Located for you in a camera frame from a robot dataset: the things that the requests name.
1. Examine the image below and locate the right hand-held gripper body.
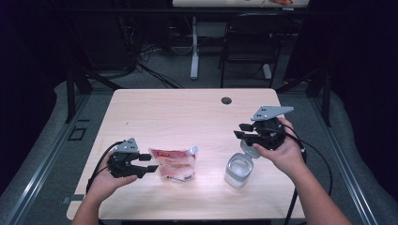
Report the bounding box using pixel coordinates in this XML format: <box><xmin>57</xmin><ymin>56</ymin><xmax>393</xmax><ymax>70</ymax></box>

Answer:
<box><xmin>245</xmin><ymin>105</ymin><xmax>295</xmax><ymax>151</ymax></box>

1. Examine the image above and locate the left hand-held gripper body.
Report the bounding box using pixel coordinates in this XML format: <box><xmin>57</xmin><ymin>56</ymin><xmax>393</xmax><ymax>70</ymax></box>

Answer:
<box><xmin>107</xmin><ymin>137</ymin><xmax>148</xmax><ymax>179</ymax></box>

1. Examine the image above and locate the clear red printed plastic pouch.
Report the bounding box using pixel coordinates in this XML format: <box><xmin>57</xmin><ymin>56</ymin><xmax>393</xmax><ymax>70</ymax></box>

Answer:
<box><xmin>148</xmin><ymin>145</ymin><xmax>200</xmax><ymax>183</ymax></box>

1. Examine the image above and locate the clear jar with white lid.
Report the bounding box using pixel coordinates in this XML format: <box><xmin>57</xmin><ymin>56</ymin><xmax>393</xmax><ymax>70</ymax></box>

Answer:
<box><xmin>223</xmin><ymin>140</ymin><xmax>262</xmax><ymax>189</ymax></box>

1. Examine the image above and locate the person's left hand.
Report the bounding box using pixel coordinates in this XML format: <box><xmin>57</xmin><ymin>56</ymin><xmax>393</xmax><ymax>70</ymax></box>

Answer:
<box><xmin>87</xmin><ymin>154</ymin><xmax>139</xmax><ymax>203</ymax></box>

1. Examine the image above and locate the person's right hand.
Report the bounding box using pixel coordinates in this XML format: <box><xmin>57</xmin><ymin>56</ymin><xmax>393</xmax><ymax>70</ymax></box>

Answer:
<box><xmin>253</xmin><ymin>116</ymin><xmax>306</xmax><ymax>176</ymax></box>

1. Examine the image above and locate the grey tape piece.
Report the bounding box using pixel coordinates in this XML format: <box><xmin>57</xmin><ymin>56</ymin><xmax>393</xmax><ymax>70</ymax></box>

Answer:
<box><xmin>61</xmin><ymin>194</ymin><xmax>84</xmax><ymax>204</ymax></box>

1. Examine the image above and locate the black metal stand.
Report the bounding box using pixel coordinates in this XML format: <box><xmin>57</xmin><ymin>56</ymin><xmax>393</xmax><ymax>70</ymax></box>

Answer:
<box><xmin>275</xmin><ymin>64</ymin><xmax>332</xmax><ymax>128</ymax></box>
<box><xmin>64</xmin><ymin>67</ymin><xmax>123</xmax><ymax>125</ymax></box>

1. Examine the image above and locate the black folding chair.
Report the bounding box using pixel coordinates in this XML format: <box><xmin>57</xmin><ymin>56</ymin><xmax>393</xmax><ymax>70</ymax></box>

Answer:
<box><xmin>219</xmin><ymin>12</ymin><xmax>294</xmax><ymax>89</ymax></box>

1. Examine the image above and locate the white table leg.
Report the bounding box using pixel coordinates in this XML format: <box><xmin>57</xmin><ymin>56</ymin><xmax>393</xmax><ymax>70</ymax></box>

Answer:
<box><xmin>190</xmin><ymin>16</ymin><xmax>200</xmax><ymax>81</ymax></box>

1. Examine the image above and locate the light wooden background table top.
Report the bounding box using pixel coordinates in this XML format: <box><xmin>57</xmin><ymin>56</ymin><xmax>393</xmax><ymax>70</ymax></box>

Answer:
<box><xmin>172</xmin><ymin>0</ymin><xmax>309</xmax><ymax>8</ymax></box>

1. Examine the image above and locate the left hand-held gripper black cable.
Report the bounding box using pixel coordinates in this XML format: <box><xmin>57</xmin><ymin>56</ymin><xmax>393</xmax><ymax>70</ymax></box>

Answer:
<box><xmin>85</xmin><ymin>140</ymin><xmax>125</xmax><ymax>195</ymax></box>

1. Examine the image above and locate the hand-held gripper black cable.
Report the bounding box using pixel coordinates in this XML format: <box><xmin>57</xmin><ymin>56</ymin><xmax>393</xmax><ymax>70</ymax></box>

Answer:
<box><xmin>275</xmin><ymin>124</ymin><xmax>333</xmax><ymax>225</ymax></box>
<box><xmin>85</xmin><ymin>140</ymin><xmax>125</xmax><ymax>195</ymax></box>

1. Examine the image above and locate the right hand-held gripper black cable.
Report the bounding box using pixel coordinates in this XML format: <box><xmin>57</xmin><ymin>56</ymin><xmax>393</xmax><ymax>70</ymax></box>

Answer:
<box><xmin>275</xmin><ymin>124</ymin><xmax>333</xmax><ymax>225</ymax></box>

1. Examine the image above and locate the aluminium floor rail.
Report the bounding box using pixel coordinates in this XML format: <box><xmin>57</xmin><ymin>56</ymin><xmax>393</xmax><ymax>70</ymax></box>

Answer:
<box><xmin>308</xmin><ymin>97</ymin><xmax>379</xmax><ymax>225</ymax></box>
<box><xmin>3</xmin><ymin>93</ymin><xmax>92</xmax><ymax>225</ymax></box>

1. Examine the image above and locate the tangle of black floor cables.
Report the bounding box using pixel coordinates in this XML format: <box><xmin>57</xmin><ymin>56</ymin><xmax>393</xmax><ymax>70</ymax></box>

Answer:
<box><xmin>134</xmin><ymin>43</ymin><xmax>184</xmax><ymax>89</ymax></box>

